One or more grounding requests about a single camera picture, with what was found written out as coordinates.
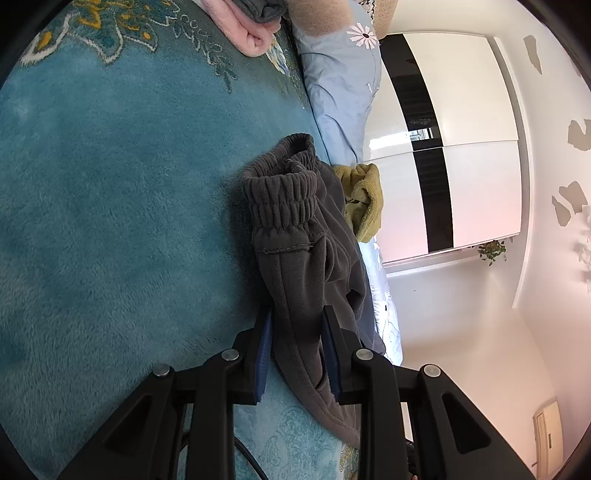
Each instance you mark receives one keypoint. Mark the beige quilted headboard cover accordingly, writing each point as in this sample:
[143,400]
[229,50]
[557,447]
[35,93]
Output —
[323,14]

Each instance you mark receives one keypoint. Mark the beige air conditioner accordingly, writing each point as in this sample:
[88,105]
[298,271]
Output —
[549,434]

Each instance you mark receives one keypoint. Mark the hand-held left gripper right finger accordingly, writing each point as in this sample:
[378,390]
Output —
[330,355]

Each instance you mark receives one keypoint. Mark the olive yellow plush cloth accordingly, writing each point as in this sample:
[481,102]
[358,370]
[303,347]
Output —
[369,198]

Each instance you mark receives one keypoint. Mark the folded dark grey garment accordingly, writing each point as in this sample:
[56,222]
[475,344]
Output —
[261,9]

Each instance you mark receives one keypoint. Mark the grey leaf wall decal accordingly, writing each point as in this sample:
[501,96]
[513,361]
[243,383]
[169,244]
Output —
[570,203]
[579,134]

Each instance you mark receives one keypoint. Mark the white wardrobe with black stripe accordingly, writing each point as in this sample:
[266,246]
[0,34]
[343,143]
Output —
[475,194]

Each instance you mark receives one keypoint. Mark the light blue floral duvet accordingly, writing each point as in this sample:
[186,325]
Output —
[341,101]

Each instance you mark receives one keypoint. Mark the folded pink garment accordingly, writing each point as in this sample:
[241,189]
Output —
[240,32]

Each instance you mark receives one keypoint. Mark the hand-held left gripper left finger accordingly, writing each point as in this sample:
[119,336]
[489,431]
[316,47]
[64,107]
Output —
[263,364]

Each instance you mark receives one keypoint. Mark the dark grey pants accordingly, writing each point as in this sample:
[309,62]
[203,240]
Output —
[295,277]

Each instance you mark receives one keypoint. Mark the teal floral plush blanket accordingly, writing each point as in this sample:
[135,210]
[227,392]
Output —
[115,207]

